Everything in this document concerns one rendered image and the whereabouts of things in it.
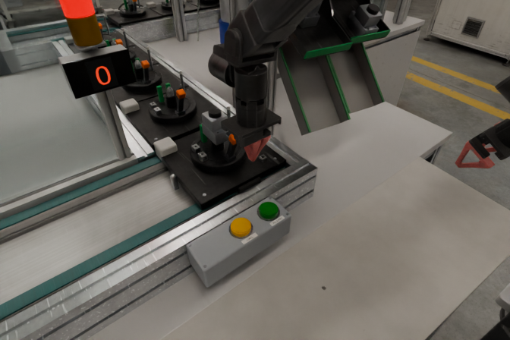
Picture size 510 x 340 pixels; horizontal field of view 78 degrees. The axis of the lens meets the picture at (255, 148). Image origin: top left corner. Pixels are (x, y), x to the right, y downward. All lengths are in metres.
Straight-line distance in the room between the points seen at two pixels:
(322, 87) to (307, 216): 0.35
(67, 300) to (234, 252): 0.28
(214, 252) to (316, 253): 0.24
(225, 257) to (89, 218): 0.34
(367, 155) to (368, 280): 0.41
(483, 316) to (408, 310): 1.19
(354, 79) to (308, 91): 0.18
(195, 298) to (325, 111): 0.55
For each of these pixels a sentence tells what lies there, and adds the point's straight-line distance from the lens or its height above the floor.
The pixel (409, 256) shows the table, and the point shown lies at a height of 0.86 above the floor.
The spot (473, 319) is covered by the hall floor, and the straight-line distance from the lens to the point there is 1.88.
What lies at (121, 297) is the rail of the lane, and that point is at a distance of 0.66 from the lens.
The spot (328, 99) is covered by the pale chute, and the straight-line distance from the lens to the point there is 0.90.
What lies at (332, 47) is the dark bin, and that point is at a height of 1.21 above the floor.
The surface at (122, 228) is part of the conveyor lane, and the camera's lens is 0.76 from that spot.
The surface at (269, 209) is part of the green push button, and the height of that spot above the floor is 0.97.
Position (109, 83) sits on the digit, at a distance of 0.71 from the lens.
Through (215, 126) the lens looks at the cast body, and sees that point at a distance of 0.72.
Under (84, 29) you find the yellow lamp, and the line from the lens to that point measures 0.67.
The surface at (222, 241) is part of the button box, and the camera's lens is 0.63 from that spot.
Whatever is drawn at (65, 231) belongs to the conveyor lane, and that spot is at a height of 0.92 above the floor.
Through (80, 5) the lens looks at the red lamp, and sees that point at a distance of 0.66.
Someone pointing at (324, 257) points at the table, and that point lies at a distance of 0.74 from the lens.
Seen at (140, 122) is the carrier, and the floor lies 0.97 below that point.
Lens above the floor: 1.47
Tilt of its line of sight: 38 degrees down
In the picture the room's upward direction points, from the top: straight up
